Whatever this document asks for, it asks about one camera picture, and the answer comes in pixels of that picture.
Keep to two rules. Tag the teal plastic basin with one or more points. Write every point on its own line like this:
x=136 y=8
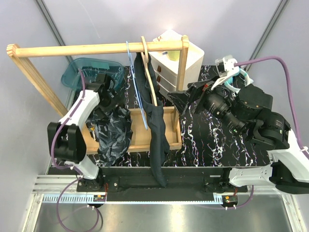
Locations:
x=91 y=69

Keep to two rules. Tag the dark navy shorts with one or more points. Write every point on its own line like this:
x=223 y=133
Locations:
x=159 y=145

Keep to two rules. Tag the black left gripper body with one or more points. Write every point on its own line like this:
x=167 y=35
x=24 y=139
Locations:
x=106 y=105

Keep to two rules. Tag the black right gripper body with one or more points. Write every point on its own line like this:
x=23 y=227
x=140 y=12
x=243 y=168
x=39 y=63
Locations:
x=200 y=90

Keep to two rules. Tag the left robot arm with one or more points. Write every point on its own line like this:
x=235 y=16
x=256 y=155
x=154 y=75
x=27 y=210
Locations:
x=66 y=142

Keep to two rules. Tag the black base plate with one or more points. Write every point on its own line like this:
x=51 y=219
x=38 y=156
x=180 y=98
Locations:
x=184 y=184

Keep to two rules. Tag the wooden clothes rack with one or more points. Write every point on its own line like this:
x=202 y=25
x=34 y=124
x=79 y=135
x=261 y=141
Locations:
x=96 y=49

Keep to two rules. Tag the patterned dark shorts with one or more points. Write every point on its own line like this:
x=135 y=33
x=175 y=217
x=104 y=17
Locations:
x=113 y=134

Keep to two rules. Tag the black marble pattern mat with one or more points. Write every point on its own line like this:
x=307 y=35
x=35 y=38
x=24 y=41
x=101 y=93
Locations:
x=205 y=141

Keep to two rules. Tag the yellow cup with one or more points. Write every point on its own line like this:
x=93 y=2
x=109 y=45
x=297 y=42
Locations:
x=174 y=55

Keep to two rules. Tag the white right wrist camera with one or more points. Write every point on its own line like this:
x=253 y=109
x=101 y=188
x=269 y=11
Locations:
x=226 y=69

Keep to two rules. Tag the teal cat ear headphones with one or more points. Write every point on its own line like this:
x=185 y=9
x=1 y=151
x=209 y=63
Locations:
x=238 y=81

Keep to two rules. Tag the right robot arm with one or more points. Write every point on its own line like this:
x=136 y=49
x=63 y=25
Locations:
x=250 y=113

